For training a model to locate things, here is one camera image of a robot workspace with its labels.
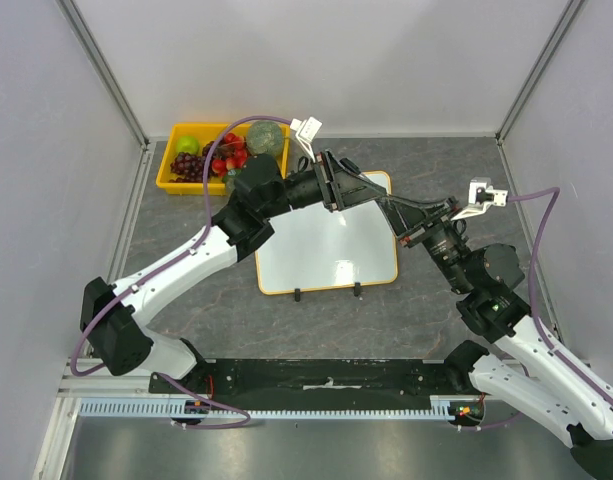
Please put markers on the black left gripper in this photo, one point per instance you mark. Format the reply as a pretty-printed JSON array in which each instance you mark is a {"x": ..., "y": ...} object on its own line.
[{"x": 347, "y": 195}]

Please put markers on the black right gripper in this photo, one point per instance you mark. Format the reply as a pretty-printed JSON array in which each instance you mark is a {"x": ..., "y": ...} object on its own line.
[{"x": 426, "y": 224}]

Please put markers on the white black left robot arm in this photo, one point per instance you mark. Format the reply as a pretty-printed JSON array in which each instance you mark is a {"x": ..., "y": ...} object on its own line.
[{"x": 115, "y": 317}]

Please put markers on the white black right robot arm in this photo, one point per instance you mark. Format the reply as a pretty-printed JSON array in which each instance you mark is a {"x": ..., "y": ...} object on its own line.
[{"x": 499, "y": 303}]

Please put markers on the yellow framed whiteboard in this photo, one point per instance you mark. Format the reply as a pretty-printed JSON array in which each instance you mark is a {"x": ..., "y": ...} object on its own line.
[{"x": 314, "y": 249}]

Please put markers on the green netted melon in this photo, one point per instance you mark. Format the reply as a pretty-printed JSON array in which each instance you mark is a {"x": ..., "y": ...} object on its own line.
[{"x": 265, "y": 137}]

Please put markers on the green avocado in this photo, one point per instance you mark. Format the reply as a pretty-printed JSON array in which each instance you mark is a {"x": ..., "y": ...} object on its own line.
[{"x": 230, "y": 175}]

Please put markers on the red cherry bunch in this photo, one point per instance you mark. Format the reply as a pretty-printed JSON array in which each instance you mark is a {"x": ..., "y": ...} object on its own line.
[{"x": 230, "y": 155}]

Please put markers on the dark purple grape bunch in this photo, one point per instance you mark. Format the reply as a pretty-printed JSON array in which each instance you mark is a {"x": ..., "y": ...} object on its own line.
[{"x": 187, "y": 168}]

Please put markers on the green apple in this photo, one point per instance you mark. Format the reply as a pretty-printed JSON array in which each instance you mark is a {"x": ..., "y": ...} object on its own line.
[{"x": 187, "y": 144}]

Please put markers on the yellow plastic fruit tray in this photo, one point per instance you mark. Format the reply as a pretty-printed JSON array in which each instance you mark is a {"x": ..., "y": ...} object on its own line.
[{"x": 204, "y": 133}]

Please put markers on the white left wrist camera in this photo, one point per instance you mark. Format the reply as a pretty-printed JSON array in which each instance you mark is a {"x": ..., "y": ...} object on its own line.
[{"x": 304, "y": 132}]

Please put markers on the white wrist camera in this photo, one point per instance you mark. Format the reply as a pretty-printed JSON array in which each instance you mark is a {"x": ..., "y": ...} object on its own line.
[
  {"x": 304, "y": 132},
  {"x": 482, "y": 195}
]

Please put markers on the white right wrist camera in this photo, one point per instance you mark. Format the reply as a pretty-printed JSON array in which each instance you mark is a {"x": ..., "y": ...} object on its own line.
[{"x": 482, "y": 195}]

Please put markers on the aluminium frame post left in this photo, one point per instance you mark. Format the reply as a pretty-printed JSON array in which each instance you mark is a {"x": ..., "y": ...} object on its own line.
[{"x": 91, "y": 48}]

